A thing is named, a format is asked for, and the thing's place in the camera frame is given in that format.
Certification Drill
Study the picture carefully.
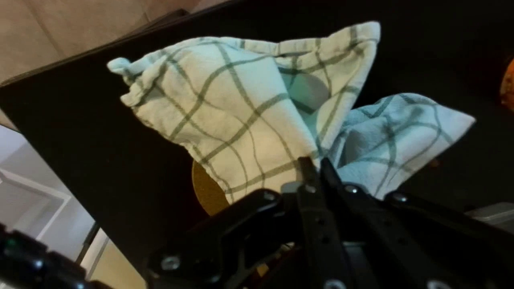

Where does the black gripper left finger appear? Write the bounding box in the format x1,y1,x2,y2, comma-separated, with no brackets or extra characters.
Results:
296,153,354,289

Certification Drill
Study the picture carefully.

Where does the wooden bowl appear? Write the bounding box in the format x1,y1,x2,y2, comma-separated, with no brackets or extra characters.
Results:
190,158,234,218

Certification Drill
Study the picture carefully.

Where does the white green checked towel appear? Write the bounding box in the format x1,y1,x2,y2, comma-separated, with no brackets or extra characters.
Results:
107,18,478,205

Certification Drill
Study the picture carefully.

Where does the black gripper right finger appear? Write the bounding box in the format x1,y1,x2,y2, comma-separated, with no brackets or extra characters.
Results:
319,155,454,289

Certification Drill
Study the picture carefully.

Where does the black corrugated cable conduit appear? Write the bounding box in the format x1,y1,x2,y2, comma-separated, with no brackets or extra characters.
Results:
0,222,111,289

